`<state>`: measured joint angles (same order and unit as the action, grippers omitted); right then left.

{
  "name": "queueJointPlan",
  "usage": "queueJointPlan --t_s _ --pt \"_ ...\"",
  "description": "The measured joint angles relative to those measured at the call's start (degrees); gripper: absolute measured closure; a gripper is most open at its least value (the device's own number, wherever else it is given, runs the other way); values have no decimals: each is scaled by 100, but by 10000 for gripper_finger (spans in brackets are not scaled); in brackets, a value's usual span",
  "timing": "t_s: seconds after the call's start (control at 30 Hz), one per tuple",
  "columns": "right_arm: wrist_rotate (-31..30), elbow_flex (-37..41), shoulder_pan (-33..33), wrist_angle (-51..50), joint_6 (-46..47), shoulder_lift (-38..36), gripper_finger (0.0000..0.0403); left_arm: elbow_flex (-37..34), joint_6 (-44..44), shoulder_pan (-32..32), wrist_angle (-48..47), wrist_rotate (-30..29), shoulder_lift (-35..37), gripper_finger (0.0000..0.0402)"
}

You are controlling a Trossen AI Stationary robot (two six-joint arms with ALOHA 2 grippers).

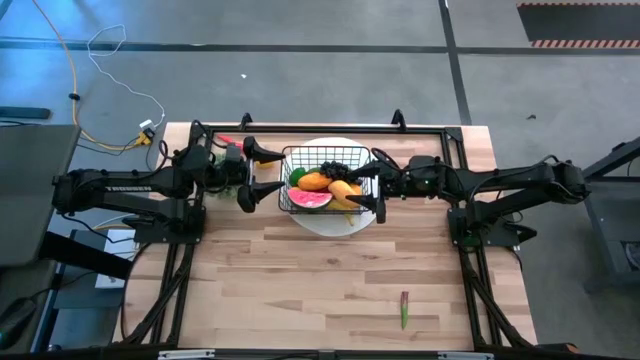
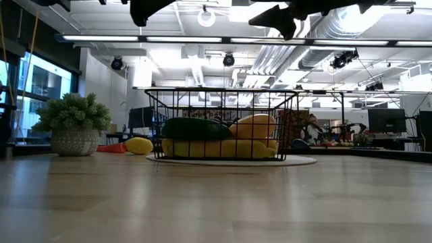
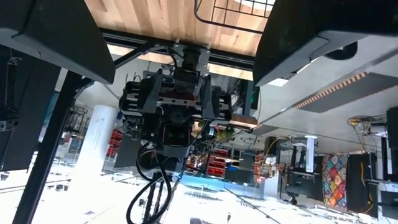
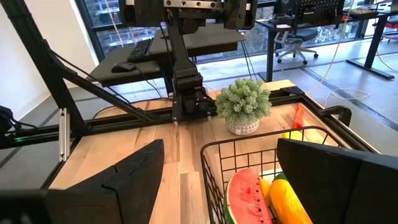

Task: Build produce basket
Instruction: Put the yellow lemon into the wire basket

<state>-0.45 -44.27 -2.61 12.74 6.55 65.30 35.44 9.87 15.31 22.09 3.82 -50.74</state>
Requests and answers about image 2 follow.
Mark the black track light cluster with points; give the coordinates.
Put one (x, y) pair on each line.
(342, 60)
(374, 87)

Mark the black metal table frame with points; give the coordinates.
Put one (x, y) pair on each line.
(388, 156)

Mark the white round woven placemat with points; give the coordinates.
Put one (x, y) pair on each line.
(297, 161)

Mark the person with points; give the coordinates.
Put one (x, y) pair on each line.
(312, 130)

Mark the black overhead light bar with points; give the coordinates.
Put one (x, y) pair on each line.
(391, 43)

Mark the dark grape bunch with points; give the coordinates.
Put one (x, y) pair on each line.
(225, 121)

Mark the small green plant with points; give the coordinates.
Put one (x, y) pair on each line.
(362, 140)

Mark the orange-yellow round fruit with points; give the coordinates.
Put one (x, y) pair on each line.
(272, 144)

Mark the orange mango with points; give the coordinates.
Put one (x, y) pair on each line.
(253, 126)

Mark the yellow banana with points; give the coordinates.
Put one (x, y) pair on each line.
(216, 149)

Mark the watermelon slice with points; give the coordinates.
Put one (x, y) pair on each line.
(195, 129)

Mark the black round ceiling spotlight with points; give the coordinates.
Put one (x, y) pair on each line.
(229, 59)
(117, 63)

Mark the black computer monitor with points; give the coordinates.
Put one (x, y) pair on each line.
(140, 118)
(426, 131)
(386, 121)

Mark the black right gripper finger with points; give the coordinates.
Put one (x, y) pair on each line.
(283, 22)

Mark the yellow lemon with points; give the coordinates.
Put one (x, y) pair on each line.
(138, 146)

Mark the silver ventilation duct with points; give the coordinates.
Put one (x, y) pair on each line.
(324, 50)

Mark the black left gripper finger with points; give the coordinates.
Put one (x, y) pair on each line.
(141, 11)

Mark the black metal station frame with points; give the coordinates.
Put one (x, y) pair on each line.
(343, 114)

